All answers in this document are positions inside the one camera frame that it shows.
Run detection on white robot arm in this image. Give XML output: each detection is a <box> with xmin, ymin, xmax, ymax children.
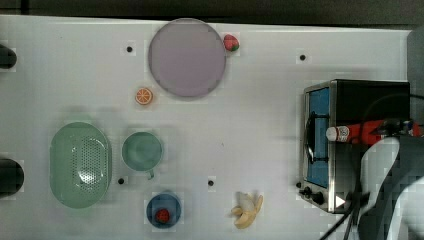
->
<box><xmin>358</xmin><ymin>120</ymin><xmax>423</xmax><ymax>240</ymax></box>

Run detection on black cables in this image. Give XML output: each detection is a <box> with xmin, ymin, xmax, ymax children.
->
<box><xmin>318</xmin><ymin>191</ymin><xmax>368</xmax><ymax>240</ymax></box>

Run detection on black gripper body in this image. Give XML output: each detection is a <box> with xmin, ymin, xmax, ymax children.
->
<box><xmin>376</xmin><ymin>119</ymin><xmax>414</xmax><ymax>136</ymax></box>

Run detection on blue bowl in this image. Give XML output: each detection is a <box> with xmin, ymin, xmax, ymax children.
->
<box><xmin>146</xmin><ymin>193</ymin><xmax>182</xmax><ymax>229</ymax></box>

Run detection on small red toy berry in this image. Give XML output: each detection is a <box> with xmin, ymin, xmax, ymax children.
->
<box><xmin>155</xmin><ymin>209</ymin><xmax>170</xmax><ymax>224</ymax></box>

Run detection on toy peeled banana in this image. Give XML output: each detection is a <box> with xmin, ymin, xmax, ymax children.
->
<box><xmin>231</xmin><ymin>192</ymin><xmax>264</xmax><ymax>229</ymax></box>

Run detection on red plush ketchup bottle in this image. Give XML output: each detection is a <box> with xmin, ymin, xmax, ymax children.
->
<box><xmin>326</xmin><ymin>120</ymin><xmax>423</xmax><ymax>145</ymax></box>

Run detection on green mug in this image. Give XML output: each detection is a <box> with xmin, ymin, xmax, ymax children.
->
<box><xmin>121</xmin><ymin>132</ymin><xmax>164</xmax><ymax>180</ymax></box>

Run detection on toy orange slice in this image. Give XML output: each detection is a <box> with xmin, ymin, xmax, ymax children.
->
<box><xmin>135</xmin><ymin>88</ymin><xmax>154</xmax><ymax>105</ymax></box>

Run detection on black cylinder cup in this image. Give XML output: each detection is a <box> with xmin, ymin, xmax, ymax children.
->
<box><xmin>0</xmin><ymin>45</ymin><xmax>17</xmax><ymax>69</ymax></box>

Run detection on black toaster oven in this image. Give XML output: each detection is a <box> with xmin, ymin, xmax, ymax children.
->
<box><xmin>301</xmin><ymin>79</ymin><xmax>410</xmax><ymax>214</ymax></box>

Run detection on grey round plate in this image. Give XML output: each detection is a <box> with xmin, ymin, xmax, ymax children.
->
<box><xmin>148</xmin><ymin>18</ymin><xmax>226</xmax><ymax>98</ymax></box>

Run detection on green oval colander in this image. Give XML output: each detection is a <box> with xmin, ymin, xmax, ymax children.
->
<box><xmin>49</xmin><ymin>122</ymin><xmax>112</xmax><ymax>209</ymax></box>

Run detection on black utensil cup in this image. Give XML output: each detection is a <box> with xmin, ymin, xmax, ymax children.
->
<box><xmin>0</xmin><ymin>159</ymin><xmax>24</xmax><ymax>198</ymax></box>

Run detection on toy strawberry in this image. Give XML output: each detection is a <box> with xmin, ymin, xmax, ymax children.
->
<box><xmin>223</xmin><ymin>34</ymin><xmax>240</xmax><ymax>52</ymax></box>

